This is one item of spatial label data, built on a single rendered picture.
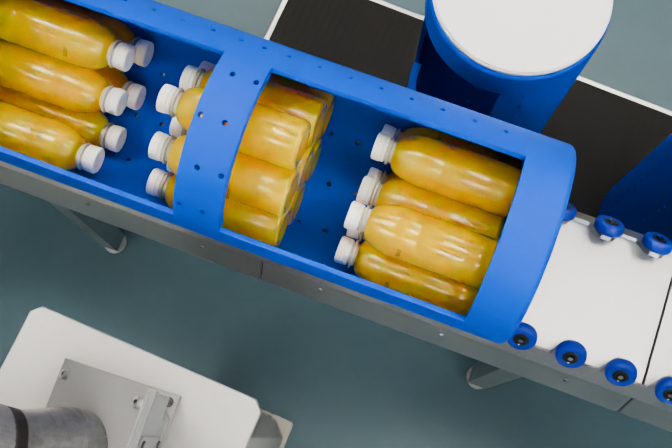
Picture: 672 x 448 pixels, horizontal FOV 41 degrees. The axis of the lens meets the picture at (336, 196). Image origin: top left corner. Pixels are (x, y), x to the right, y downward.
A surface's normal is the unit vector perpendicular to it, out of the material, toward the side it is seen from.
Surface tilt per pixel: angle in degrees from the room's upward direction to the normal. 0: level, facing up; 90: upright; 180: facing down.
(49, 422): 56
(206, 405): 0
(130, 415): 45
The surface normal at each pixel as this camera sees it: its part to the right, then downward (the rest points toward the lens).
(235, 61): 0.15, -0.62
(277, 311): 0.00, -0.25
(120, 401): -0.66, -0.40
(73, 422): 0.38, -0.86
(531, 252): -0.11, 0.06
